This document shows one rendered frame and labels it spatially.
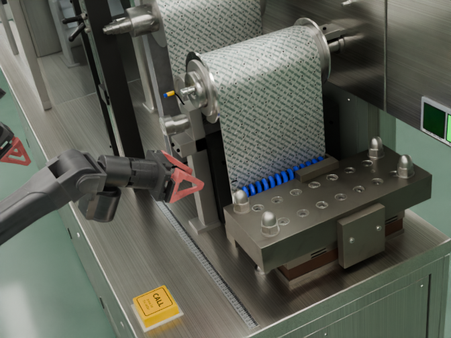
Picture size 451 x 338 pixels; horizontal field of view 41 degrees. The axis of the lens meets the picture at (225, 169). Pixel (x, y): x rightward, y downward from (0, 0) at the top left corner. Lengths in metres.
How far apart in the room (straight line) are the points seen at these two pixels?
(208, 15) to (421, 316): 0.81
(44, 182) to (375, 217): 0.62
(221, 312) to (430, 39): 0.63
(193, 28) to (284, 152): 0.34
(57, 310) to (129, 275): 1.40
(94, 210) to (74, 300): 1.58
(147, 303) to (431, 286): 0.60
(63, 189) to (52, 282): 1.80
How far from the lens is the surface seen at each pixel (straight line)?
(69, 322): 2.64
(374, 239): 1.26
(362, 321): 1.32
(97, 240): 1.46
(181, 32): 1.37
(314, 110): 1.30
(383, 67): 1.26
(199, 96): 1.19
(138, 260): 1.37
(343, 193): 1.25
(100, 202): 1.16
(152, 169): 1.15
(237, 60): 1.20
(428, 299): 1.43
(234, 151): 1.24
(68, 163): 1.10
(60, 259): 2.98
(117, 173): 1.13
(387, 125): 1.65
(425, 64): 1.16
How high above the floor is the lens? 1.75
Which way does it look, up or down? 32 degrees down
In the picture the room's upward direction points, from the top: 9 degrees counter-clockwise
